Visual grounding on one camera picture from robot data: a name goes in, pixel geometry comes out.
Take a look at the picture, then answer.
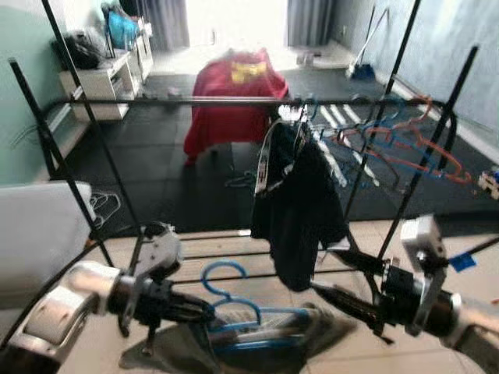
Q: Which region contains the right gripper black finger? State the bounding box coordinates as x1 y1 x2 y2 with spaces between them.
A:
310 283 384 328
326 248 388 275

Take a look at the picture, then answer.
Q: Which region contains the grey garment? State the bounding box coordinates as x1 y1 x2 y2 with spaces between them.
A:
121 304 361 374

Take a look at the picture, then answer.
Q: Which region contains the blue plastic clothes hanger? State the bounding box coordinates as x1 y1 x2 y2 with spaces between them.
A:
200 260 314 356

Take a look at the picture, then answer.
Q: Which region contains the thin blue clothes hanger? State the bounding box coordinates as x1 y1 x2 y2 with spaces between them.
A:
308 97 441 168

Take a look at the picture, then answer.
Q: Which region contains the orange clothes hanger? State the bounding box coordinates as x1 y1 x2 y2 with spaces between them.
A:
335 95 478 185

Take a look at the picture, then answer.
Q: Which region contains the blue tape tag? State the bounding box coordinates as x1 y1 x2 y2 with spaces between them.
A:
450 250 478 273

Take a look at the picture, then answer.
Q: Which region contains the black garment with lettered band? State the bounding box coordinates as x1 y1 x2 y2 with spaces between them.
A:
250 119 350 294

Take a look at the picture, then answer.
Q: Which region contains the white cushion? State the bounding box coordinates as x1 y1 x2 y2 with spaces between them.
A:
0 181 100 311

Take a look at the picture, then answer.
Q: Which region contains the small white toy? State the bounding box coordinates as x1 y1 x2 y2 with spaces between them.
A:
478 169 499 197

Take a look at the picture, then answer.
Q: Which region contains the blue broom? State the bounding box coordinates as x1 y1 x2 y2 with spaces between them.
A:
346 6 391 80

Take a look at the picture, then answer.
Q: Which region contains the red cloth with yellow emblem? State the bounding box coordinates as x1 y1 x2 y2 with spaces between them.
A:
183 48 290 162

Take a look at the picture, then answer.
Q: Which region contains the black metal clothes rack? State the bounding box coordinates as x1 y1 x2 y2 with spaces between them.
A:
8 0 499 286

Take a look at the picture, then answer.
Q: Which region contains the white cabinet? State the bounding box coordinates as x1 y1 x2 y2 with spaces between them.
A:
61 27 154 123

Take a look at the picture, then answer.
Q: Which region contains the grey curtain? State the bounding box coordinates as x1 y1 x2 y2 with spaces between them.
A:
139 0 191 52
286 0 338 48

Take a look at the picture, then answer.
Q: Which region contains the black bag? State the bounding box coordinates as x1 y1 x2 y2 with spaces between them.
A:
51 31 104 71

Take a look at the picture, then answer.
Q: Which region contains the blue bag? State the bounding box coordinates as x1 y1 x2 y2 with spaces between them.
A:
104 6 143 52

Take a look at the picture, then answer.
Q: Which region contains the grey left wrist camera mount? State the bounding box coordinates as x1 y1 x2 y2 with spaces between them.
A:
125 224 185 337

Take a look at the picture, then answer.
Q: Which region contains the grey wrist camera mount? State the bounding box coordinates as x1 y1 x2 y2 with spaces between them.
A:
125 224 185 337
400 216 451 337

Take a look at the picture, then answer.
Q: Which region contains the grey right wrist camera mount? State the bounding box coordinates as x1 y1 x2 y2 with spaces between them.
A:
400 216 451 337

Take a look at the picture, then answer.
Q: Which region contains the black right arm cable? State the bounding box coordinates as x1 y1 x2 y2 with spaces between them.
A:
433 236 499 270

